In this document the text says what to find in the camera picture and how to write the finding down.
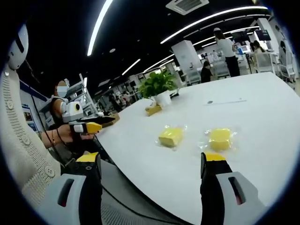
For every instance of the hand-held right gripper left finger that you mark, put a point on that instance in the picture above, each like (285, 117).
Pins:
(70, 201)

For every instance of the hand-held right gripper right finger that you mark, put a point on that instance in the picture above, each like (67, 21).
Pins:
(222, 199)

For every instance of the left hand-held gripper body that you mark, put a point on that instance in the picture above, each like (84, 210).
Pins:
(72, 111)

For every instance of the yellow silicone block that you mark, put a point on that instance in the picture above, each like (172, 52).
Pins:
(171, 137)
(220, 139)
(153, 110)

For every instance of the person's left hand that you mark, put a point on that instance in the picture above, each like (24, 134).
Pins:
(65, 133)

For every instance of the white metal shelving rack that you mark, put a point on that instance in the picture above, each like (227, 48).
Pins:
(82, 96)

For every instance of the wooden box with dark tablet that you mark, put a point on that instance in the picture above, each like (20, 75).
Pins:
(109, 120)

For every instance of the person's cream knitted cardigan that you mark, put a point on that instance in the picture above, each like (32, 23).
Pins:
(21, 140)

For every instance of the green potted plant white pot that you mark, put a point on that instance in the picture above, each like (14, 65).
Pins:
(157, 85)

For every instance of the white worn device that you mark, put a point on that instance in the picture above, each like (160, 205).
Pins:
(20, 47)

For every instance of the long ceiling light strip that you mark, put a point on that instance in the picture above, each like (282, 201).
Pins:
(99, 25)
(211, 22)

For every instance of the white square pillar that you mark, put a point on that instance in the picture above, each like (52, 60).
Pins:
(187, 61)

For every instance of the white mesh office chair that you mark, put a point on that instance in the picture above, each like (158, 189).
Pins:
(266, 62)

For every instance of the ceiling air conditioner vent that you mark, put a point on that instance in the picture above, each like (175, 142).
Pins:
(186, 5)

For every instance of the dark monitor screen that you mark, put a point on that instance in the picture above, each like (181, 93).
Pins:
(239, 35)

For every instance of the wall poster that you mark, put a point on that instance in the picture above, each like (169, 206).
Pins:
(29, 117)

